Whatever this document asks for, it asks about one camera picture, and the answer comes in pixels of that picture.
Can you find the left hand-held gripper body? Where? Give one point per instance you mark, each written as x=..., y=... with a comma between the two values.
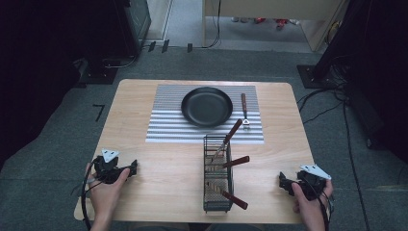
x=107, y=166

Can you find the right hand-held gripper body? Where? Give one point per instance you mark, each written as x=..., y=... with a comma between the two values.
x=311, y=186

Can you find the person's right hand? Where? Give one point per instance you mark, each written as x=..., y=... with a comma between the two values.
x=309, y=208

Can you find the person's left hand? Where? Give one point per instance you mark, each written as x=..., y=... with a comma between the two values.
x=104, y=197

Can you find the grey striped placemat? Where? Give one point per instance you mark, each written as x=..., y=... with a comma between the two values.
x=166, y=128

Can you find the black tape corner mark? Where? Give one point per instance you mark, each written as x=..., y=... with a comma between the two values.
x=100, y=110

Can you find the black round plate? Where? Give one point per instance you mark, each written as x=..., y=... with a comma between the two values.
x=207, y=106

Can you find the black stand base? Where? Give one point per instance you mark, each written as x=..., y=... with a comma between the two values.
x=308, y=77

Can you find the black curtain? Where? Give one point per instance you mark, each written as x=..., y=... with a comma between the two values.
x=32, y=80

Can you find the black cabinet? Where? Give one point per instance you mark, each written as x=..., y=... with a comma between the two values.
x=128, y=29

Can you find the red shoes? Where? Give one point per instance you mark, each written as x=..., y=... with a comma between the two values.
x=281, y=22

